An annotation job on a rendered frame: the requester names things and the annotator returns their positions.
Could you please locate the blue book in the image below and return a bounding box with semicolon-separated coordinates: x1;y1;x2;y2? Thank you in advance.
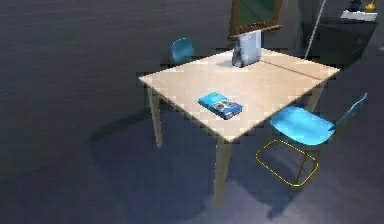
197;91;244;121

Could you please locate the pale wooden table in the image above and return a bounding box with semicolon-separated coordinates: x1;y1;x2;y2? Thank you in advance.
138;47;341;208

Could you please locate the grey paper bag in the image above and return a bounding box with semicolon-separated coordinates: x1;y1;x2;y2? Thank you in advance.
231;29;263;68

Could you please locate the wooden framed picture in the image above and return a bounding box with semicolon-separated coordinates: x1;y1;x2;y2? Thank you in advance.
227;0;284;41

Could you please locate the white floor lamp pole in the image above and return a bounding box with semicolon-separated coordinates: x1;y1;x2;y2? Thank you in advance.
304;0;328;60

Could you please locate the black cabinet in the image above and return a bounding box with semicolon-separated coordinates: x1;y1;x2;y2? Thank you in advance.
301;16;379;69

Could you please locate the white tray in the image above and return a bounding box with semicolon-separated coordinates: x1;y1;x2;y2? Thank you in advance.
340;9;379;22

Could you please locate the blue chair with gold frame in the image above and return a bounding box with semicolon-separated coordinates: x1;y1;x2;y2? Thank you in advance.
169;37;195;65
254;92;369;189

